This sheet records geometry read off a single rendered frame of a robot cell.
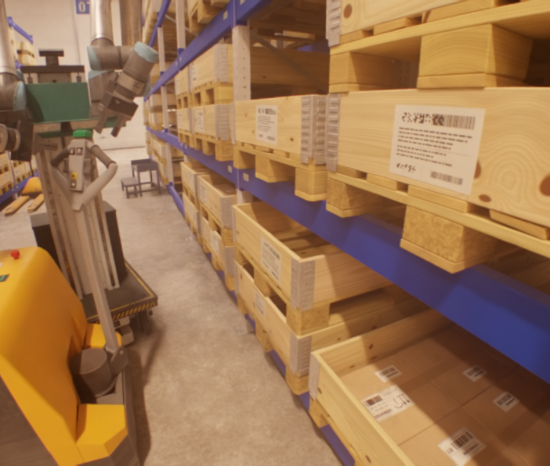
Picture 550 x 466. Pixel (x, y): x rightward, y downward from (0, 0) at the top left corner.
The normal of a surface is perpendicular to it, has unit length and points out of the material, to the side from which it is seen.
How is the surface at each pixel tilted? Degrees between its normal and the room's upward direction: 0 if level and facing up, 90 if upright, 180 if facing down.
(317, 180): 90
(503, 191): 90
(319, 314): 90
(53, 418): 90
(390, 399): 0
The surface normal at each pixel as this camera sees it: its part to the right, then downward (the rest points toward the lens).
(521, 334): -0.91, 0.15
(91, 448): 0.42, 0.32
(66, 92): 0.65, 0.27
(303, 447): 0.00, -0.93
